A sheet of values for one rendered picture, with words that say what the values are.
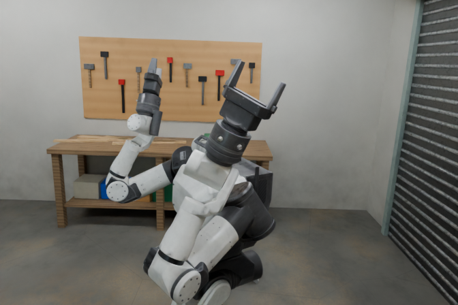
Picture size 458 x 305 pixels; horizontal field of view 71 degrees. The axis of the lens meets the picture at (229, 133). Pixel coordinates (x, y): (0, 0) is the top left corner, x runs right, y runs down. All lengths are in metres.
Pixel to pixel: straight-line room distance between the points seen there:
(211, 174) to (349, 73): 3.27
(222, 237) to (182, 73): 2.93
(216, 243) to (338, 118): 3.19
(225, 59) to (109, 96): 1.37
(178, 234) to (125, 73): 3.16
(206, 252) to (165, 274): 0.12
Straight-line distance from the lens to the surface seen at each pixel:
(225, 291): 1.26
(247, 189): 0.89
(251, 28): 3.66
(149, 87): 1.28
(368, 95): 3.98
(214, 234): 0.85
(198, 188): 1.01
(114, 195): 1.27
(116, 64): 3.82
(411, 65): 3.48
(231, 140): 0.68
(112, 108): 3.88
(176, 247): 0.75
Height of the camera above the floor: 1.74
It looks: 13 degrees down
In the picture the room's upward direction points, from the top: 2 degrees clockwise
